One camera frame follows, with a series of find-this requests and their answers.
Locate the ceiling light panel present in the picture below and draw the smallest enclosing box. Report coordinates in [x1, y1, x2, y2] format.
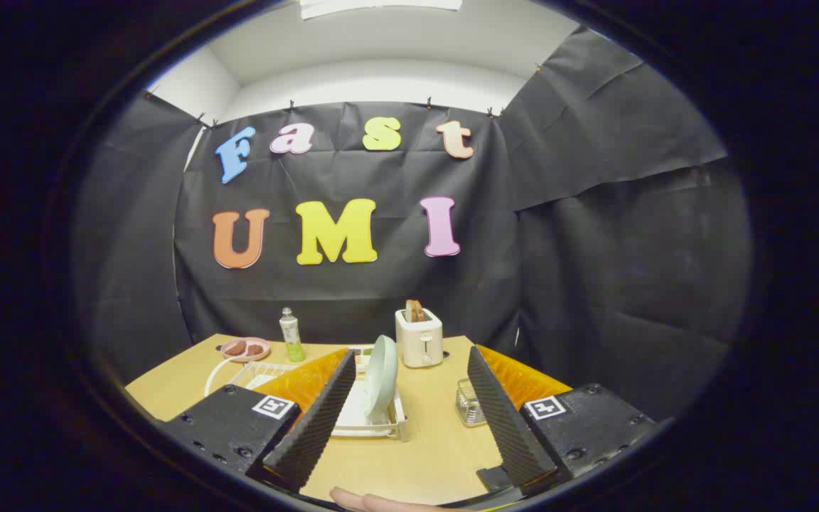
[299, 0, 464, 20]

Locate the metal wire basket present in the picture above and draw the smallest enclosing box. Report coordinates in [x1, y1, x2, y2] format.
[455, 378, 488, 428]

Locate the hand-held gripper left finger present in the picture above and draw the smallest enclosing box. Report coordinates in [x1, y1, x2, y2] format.
[161, 348, 358, 495]

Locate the clear bottle with green liquid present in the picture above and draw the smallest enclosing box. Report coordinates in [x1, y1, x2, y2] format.
[279, 307, 305, 363]

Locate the cream toaster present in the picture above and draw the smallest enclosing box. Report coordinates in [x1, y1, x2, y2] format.
[395, 308, 444, 369]

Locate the light green plate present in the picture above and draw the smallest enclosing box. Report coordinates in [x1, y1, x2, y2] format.
[363, 334, 400, 425]

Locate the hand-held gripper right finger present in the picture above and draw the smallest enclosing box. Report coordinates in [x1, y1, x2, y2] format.
[467, 345, 659, 497]

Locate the black backdrop cloth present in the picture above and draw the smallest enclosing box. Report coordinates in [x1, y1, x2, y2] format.
[72, 27, 751, 422]

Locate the pink plate with food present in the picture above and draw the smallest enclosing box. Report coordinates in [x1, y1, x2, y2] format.
[220, 337, 272, 363]

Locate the white wire dish rack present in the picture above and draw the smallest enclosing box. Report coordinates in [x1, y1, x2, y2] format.
[203, 346, 410, 442]

